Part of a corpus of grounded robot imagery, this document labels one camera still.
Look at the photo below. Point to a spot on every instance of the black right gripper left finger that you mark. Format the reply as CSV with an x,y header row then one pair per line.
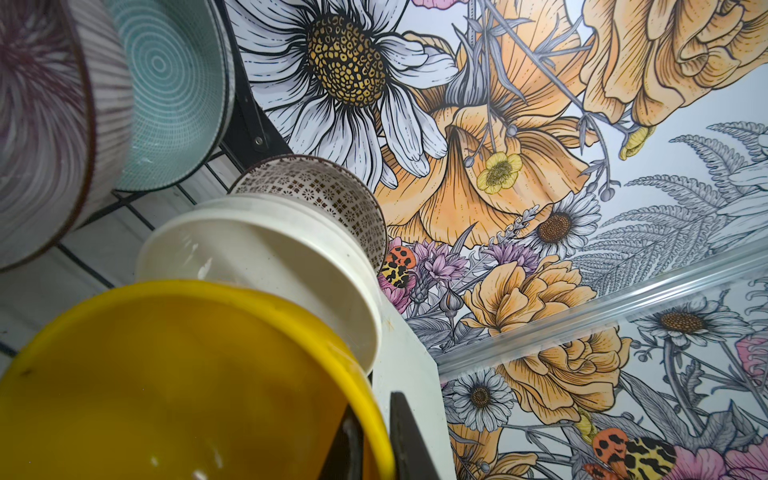
x,y
345,458

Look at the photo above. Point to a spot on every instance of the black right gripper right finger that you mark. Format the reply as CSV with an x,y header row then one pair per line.
x,y
412,459

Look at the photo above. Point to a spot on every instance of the yellow bowl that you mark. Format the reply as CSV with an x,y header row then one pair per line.
x,y
184,380

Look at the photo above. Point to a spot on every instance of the cream white bowl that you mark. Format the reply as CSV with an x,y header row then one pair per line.
x,y
279,246

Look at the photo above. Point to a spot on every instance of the brown patterned ceramic bowl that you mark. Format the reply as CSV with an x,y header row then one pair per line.
x,y
328,187

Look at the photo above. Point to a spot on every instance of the mint green ceramic bowl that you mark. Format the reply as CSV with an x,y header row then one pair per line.
x,y
184,84

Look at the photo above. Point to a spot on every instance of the pink striped ceramic bowl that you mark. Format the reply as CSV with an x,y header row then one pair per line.
x,y
67,107

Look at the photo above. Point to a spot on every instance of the black wire dish rack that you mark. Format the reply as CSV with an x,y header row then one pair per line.
x,y
248,139

